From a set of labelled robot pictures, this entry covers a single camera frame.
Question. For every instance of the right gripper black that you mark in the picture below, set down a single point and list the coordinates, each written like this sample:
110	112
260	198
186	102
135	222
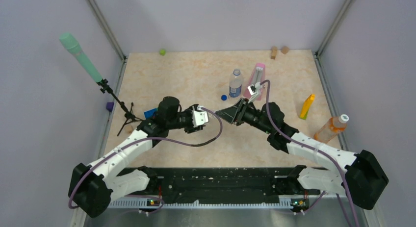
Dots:
235	114

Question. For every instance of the black microphone tripod stand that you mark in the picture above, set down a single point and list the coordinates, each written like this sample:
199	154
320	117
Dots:
128	113

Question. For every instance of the small wooden cube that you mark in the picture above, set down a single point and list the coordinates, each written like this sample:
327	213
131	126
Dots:
285	49

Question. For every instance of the wooden cube near tripod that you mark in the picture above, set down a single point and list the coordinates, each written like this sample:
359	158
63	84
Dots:
129	129

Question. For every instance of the tall wooden block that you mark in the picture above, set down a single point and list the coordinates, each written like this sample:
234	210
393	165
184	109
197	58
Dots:
274	52

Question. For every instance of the orange juice bottle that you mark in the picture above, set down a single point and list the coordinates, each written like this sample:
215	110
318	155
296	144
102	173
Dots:
332	128

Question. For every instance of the toy brick car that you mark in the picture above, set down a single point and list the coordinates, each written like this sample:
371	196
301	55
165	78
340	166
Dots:
150	113

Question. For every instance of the clear bottle blue label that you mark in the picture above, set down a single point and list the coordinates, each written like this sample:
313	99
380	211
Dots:
235	83

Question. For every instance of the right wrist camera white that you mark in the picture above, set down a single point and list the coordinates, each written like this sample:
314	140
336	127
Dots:
255	91

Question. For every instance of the purple small block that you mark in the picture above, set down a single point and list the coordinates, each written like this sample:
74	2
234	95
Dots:
109	106

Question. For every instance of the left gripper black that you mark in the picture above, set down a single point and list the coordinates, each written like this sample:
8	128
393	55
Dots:
191	128

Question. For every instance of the pink metronome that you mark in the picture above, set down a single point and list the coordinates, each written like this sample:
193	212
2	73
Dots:
258	75

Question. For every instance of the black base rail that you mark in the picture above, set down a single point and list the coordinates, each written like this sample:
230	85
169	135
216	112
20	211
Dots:
223	185

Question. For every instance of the green microphone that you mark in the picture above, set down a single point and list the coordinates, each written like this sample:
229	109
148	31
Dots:
70	43

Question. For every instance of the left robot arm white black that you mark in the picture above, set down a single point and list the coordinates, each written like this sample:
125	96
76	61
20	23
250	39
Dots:
94	186

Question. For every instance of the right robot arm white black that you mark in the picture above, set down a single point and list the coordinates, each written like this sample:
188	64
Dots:
343	172

